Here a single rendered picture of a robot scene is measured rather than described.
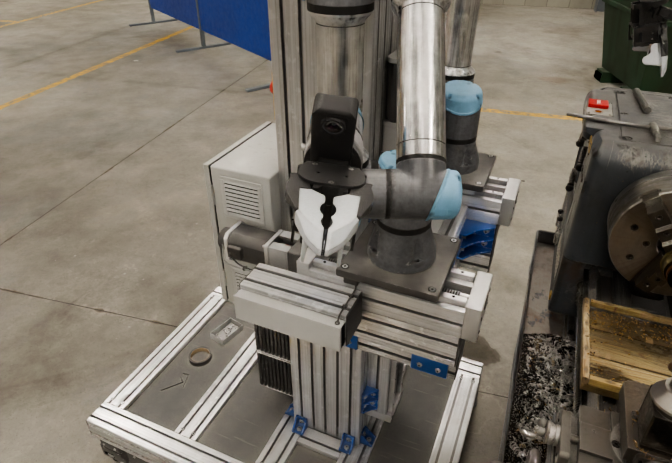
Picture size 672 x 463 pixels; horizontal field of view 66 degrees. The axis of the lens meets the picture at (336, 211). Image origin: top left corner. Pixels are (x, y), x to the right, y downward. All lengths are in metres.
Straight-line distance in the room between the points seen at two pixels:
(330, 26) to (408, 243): 0.45
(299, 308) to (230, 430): 0.97
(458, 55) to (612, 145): 0.49
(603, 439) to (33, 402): 2.21
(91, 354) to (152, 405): 0.68
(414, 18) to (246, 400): 1.61
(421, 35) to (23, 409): 2.28
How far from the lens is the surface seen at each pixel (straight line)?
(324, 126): 0.54
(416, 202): 0.75
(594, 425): 1.21
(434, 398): 2.14
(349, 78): 0.95
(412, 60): 0.83
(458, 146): 1.51
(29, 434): 2.58
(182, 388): 2.21
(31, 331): 3.04
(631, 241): 1.57
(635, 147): 1.66
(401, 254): 1.09
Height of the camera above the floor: 1.84
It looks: 31 degrees down
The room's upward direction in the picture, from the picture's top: straight up
